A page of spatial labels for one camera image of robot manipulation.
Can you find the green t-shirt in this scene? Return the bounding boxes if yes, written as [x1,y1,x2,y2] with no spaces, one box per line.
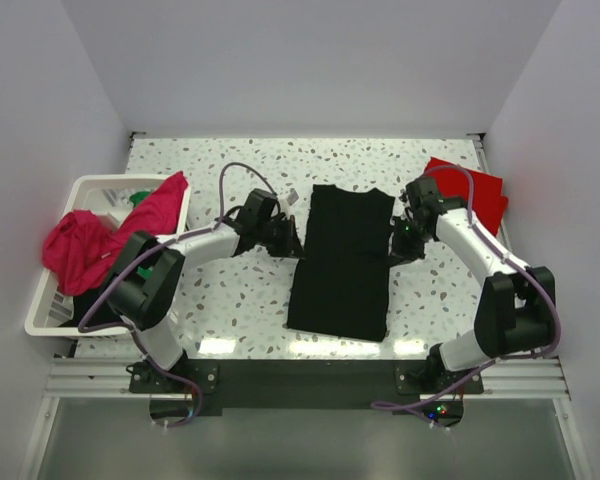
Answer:
[129,190,152,279]

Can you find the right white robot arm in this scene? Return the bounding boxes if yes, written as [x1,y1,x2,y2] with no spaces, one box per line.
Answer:
[390,208,560,391]

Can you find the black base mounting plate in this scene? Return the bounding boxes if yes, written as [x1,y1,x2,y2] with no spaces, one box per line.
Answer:
[126,359,463,422]

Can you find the black t-shirt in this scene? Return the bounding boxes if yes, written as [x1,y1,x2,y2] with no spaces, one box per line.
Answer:
[287,185,394,342]

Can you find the black garment in basket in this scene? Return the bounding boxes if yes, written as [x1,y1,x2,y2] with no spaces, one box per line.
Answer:
[61,289,120,328]

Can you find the magenta t-shirt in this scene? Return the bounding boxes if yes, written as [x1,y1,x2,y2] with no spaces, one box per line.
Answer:
[42,172,188,296]

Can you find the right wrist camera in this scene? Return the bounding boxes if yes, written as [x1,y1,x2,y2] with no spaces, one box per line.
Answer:
[405,176,467,215]

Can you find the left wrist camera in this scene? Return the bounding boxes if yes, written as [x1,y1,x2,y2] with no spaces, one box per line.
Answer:
[236,189,299,228]

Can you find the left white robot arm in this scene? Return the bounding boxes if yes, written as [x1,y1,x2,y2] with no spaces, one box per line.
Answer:
[100,215,304,389]

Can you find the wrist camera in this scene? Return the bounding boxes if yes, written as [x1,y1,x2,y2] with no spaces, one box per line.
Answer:
[405,176,467,215]
[236,189,299,228]

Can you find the aluminium frame rail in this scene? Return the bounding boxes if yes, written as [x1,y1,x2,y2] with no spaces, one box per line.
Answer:
[17,357,151,480]

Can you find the white plastic laundry basket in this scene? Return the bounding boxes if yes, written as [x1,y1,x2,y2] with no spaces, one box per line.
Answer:
[25,174,191,338]

